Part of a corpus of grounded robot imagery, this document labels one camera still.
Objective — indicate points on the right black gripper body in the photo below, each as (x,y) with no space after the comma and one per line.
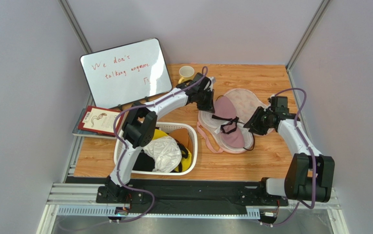
(258,122)

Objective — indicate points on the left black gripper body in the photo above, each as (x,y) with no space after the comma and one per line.
(206,97)

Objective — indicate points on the pink ribbed bra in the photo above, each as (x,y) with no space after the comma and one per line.
(230,133)

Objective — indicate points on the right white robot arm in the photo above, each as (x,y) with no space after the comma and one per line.
(310,175)

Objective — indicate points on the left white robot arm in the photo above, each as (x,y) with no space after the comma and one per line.
(140,123)

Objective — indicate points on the orange bra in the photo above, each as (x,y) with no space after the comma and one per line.
(182,136)

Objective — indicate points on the white plastic laundry basket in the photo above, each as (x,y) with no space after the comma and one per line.
(169,127)

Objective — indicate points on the black bra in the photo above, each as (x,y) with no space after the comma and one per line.
(144,163)

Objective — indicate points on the yellow ceramic mug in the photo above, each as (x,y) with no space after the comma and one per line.
(186,73)

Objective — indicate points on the white dry-erase board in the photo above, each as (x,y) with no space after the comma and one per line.
(126,73)

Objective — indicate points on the red cover book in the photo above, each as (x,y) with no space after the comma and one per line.
(102,121)

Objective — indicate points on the grey book underneath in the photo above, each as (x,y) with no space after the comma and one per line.
(82,133)

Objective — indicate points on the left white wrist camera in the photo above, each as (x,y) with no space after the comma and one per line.
(210,83)

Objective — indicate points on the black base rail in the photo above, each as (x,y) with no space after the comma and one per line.
(188,197)

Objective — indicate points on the aluminium frame rails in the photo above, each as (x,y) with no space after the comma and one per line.
(80,199)

